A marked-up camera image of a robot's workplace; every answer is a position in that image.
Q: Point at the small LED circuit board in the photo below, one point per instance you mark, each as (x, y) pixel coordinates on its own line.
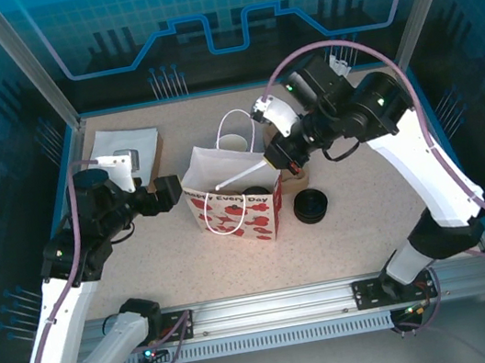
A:
(411, 311)
(150, 354)

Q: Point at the white red-printed paper bag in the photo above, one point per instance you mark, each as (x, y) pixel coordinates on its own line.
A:
(220, 162)

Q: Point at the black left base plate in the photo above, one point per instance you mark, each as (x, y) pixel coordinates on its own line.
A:
(175, 325)

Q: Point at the stack of black cup lids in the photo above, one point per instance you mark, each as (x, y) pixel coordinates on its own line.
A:
(312, 207)

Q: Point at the brown paper cup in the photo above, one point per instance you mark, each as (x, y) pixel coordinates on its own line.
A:
(294, 184)

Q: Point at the aluminium mounting rail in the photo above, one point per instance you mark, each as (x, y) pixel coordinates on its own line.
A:
(268, 310)

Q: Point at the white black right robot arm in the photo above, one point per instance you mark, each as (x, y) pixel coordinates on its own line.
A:
(428, 178)

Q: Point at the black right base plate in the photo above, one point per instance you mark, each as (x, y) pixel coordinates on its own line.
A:
(368, 293)

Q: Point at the white straw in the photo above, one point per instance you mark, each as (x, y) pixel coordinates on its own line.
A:
(334, 62)
(241, 176)
(344, 67)

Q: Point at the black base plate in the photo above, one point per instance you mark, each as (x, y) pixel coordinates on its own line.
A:
(368, 293)
(175, 325)

